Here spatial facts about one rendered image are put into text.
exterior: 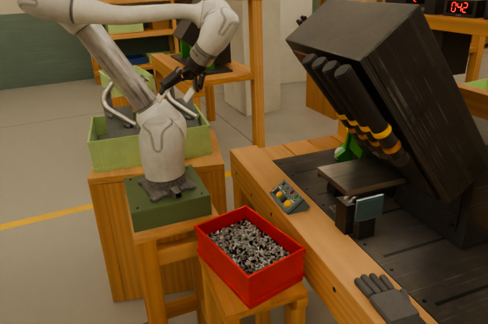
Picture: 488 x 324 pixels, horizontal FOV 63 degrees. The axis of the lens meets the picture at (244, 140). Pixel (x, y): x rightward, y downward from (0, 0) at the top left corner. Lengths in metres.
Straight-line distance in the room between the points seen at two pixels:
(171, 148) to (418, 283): 0.89
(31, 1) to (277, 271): 1.13
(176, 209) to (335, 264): 0.60
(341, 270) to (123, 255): 1.41
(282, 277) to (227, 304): 0.18
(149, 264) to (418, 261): 0.92
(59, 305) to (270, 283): 1.66
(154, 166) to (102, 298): 1.27
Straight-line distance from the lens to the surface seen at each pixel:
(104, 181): 2.10
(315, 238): 1.32
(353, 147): 1.40
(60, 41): 8.04
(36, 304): 2.72
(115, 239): 2.27
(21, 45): 8.07
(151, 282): 1.63
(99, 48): 1.62
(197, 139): 2.12
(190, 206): 1.49
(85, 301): 2.61
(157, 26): 7.66
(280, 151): 1.96
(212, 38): 1.39
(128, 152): 2.11
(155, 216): 1.48
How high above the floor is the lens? 1.68
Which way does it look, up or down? 22 degrees down
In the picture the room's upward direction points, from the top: 2 degrees counter-clockwise
